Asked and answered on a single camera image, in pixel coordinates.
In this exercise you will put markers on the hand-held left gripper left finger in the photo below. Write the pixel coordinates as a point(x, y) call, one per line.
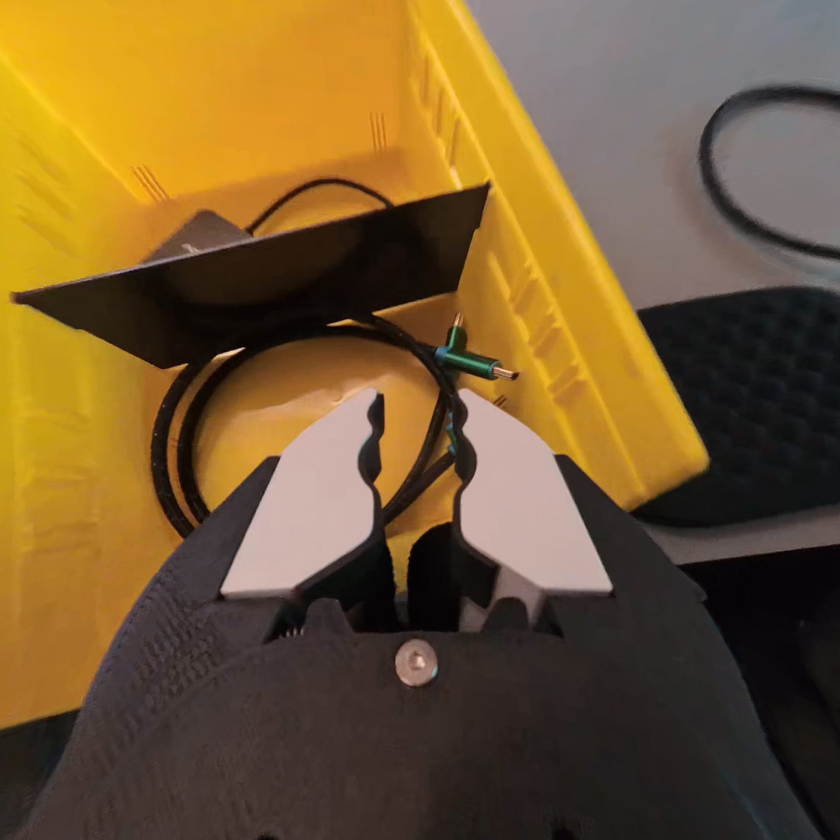
point(315, 518)

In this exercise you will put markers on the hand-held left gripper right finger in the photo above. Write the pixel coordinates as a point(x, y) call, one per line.
point(525, 518)

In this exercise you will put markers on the yellow plastic bin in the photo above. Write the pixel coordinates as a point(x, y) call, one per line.
point(262, 98)

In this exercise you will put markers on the black divider card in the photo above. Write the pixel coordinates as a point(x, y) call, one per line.
point(295, 269)

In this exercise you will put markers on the black mesh pad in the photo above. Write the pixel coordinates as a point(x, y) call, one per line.
point(754, 394)

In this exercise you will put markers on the dark adapter hub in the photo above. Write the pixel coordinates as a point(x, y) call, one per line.
point(197, 236)

